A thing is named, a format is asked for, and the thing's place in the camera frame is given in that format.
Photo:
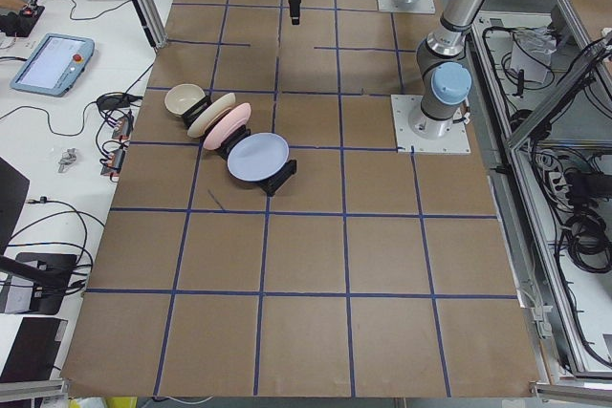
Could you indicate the blue plate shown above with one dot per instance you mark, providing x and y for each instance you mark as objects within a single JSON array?
[{"x": 258, "y": 157}]

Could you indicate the pink plate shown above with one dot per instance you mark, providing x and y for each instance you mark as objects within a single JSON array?
[{"x": 233, "y": 120}]

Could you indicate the cream plate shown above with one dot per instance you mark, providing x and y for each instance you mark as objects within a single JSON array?
[{"x": 212, "y": 114}]

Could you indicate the cream bowl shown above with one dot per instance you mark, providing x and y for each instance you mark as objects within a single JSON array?
[{"x": 182, "y": 97}]

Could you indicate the black dish rack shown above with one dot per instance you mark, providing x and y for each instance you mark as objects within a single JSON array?
[{"x": 270, "y": 185}]

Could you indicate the near blue teach pendant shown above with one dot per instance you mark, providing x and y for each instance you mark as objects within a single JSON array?
[{"x": 55, "y": 65}]

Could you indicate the black monitor stand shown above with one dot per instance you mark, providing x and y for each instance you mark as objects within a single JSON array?
[{"x": 37, "y": 282}]

